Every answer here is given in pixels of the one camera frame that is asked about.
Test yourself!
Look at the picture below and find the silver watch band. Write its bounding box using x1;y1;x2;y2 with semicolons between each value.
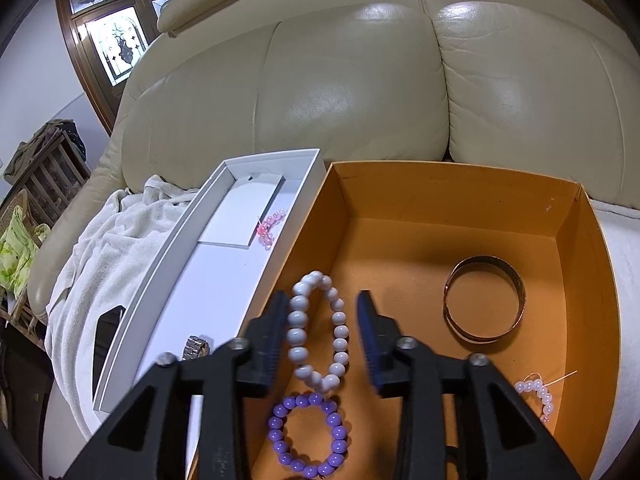
181;335;211;361

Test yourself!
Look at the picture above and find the white fleece blanket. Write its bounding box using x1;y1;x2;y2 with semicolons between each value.
587;199;640;461

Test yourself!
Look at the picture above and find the pile of dark clothes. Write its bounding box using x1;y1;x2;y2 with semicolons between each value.
2;119;86;186

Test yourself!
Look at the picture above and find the orange cardboard box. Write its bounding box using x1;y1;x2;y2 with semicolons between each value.
187;160;622;480

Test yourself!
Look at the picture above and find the pale pink bead bracelet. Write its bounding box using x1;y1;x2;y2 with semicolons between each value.
515;371;578;426

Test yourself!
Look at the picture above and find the green cloth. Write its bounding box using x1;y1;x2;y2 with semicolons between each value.
0;205;51;298

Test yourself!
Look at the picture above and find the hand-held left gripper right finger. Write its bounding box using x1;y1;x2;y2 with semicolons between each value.
355;289;583;480

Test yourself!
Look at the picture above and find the bright pink bead bracelet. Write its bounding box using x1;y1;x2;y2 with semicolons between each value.
256;210;287;250

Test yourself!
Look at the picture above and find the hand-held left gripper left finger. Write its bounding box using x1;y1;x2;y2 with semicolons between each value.
62;290;292;480

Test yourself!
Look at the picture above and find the brown framed patterned window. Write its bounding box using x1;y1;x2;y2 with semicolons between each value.
55;0;201;136

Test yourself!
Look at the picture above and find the crumpled white towel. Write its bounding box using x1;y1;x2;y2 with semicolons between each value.
44;175;201;436

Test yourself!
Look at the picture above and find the purple bead bracelet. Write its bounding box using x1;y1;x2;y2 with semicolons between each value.
266;392;349;478

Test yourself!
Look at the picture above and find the white box lid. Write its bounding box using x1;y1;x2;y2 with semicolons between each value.
92;147;333;413

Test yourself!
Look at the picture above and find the white bead bracelet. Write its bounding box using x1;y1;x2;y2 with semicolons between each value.
286;270;351;393

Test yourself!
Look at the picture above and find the cream leather sofa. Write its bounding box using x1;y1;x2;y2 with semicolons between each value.
27;0;640;321

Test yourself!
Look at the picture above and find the gold bangle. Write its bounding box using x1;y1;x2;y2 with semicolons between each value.
443;255;526;345

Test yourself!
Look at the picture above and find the wooden rack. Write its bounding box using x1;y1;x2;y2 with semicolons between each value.
2;120;93;221

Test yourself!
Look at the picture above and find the white card insert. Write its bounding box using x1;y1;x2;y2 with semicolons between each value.
199;174;287;250

